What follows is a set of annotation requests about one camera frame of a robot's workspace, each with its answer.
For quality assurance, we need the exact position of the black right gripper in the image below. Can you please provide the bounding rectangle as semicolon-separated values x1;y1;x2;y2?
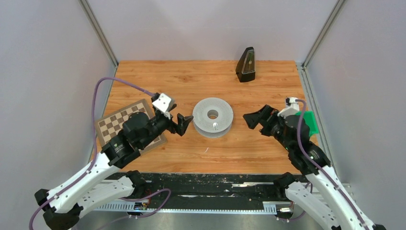
242;104;292;151

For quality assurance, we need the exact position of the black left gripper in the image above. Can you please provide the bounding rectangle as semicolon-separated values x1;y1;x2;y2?
139;111;194;149

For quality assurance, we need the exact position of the white plastic cable spool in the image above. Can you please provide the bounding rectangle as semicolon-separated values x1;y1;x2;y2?
192;97;234;138

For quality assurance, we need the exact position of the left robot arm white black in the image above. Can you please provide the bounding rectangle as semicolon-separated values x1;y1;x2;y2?
34;109;193;230

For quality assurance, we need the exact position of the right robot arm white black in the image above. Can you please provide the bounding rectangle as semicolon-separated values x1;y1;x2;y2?
243;99;385;230

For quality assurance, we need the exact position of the black metronome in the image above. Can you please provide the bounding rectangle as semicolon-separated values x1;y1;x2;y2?
236;46;256;82

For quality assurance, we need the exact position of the green plastic bin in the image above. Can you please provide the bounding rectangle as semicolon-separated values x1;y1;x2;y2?
302;111;319;137

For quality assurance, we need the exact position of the wooden chessboard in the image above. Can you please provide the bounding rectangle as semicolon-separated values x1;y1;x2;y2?
94;99;154;151

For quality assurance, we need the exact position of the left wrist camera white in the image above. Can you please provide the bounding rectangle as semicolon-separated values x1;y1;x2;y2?
151;93;176;120

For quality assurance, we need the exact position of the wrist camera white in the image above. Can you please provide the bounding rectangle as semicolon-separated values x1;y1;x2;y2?
151;93;176;120
277;97;300;118

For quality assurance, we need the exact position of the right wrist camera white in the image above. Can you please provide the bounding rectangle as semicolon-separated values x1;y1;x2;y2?
277;97;300;118

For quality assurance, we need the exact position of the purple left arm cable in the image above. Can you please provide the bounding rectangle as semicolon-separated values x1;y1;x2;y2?
28;77;158;230

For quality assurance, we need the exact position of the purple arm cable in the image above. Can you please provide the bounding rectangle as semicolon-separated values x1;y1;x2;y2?
295;99;372;230
28;77;158;230

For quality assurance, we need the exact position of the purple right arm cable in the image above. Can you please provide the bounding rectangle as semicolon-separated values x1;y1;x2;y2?
295;99;372;230

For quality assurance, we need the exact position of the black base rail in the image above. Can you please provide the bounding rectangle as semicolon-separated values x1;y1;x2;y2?
68;172;321;213

